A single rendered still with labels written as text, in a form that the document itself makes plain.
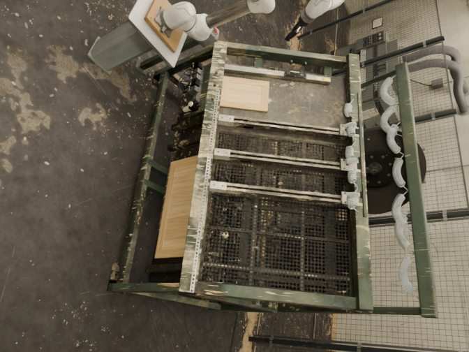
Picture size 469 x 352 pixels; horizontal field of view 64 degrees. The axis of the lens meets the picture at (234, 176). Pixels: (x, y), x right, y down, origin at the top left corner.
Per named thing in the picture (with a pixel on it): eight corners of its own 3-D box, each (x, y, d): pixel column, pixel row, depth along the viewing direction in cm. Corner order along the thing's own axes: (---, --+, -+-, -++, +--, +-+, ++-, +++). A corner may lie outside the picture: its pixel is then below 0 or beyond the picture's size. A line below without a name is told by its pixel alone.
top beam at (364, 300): (344, 60, 349) (348, 52, 339) (354, 61, 349) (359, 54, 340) (353, 310, 260) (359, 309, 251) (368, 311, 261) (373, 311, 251)
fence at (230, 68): (224, 67, 334) (225, 63, 331) (329, 79, 338) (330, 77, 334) (224, 71, 332) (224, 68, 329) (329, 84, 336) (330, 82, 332)
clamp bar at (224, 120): (218, 116, 313) (220, 100, 291) (357, 133, 318) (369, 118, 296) (217, 126, 309) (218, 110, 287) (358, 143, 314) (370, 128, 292)
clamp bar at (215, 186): (210, 181, 290) (211, 169, 268) (361, 198, 294) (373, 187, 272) (209, 193, 286) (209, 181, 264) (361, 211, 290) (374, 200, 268)
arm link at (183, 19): (162, 4, 285) (185, -8, 273) (179, 17, 300) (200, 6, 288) (162, 23, 281) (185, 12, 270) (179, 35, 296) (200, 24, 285)
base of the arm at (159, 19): (151, 22, 279) (157, 19, 277) (160, 5, 291) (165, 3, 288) (167, 42, 292) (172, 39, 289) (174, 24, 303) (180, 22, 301)
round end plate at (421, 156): (329, 137, 362) (419, 116, 317) (331, 140, 366) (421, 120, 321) (330, 216, 330) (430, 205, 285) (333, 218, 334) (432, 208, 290)
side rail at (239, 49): (227, 49, 350) (227, 41, 340) (342, 64, 354) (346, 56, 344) (226, 55, 348) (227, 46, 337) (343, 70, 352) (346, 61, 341)
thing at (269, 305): (266, 225, 335) (361, 215, 288) (274, 229, 346) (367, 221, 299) (262, 307, 307) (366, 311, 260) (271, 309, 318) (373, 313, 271)
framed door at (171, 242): (172, 163, 351) (171, 161, 349) (219, 151, 320) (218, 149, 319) (155, 258, 315) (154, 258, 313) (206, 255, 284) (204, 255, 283)
